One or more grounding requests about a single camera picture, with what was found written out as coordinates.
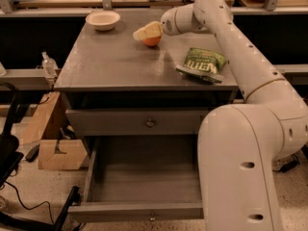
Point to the closed upper grey drawer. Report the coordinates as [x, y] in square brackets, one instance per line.
[128, 122]

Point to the white bowl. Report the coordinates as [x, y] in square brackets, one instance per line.
[103, 20]

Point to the orange fruit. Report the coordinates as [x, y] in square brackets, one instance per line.
[151, 42]

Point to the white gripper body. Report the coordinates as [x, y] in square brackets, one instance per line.
[167, 23]

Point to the grey drawer cabinet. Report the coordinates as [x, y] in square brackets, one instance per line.
[111, 70]

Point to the cardboard box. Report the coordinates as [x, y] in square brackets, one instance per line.
[55, 151]

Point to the open lower grey drawer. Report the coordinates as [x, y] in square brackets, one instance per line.
[133, 178]

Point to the black chair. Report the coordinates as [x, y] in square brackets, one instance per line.
[9, 161]

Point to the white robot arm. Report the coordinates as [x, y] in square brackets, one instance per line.
[237, 143]

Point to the green chip bag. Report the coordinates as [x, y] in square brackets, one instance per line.
[203, 64]

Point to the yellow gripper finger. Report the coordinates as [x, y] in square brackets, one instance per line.
[151, 30]

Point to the clear sanitizer bottle left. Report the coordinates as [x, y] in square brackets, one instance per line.
[49, 65]

